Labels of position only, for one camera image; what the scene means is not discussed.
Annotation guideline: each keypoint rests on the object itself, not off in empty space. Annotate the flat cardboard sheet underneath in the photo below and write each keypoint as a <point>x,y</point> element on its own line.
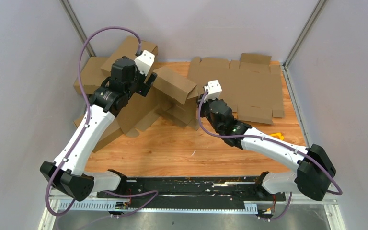
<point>251,86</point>

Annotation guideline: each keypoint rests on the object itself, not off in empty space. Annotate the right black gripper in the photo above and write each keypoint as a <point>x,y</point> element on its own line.
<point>202,105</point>

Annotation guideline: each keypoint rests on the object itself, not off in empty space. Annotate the right aluminium corner post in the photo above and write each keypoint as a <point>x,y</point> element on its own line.
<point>305,31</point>

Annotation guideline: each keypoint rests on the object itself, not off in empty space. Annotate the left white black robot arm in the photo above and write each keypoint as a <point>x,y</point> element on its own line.
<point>66,173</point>

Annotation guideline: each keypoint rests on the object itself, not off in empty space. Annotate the yellow triangle piece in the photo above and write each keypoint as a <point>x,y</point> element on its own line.
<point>278,136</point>

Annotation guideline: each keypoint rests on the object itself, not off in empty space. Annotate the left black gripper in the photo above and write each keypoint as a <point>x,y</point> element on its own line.
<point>143,87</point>

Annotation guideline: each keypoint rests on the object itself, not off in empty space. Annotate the aluminium corner post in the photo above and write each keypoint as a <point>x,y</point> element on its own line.
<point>305,31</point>
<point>73,19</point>

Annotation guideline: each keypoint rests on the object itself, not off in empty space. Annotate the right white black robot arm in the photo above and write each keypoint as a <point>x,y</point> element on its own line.
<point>311,170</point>

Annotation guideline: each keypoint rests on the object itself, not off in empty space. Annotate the cardboard box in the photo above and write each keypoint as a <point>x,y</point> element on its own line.
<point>92,75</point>
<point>128,48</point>
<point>111,133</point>
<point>172,96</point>

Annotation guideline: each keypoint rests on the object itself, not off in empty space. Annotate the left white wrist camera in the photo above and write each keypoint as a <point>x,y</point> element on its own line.
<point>144,62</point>

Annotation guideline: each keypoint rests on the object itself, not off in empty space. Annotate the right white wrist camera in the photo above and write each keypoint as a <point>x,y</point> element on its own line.
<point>212,90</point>

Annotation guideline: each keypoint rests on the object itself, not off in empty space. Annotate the aluminium slotted rail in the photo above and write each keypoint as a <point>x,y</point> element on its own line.
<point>102,201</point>

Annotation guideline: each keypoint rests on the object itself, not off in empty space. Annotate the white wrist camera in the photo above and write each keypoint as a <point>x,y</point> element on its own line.
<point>144,62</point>
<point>212,90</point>

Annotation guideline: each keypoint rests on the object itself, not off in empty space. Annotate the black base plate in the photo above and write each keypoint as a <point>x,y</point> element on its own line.
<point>211,193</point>

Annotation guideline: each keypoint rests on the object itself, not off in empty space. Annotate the left aluminium corner post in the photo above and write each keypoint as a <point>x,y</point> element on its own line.
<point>73,19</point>

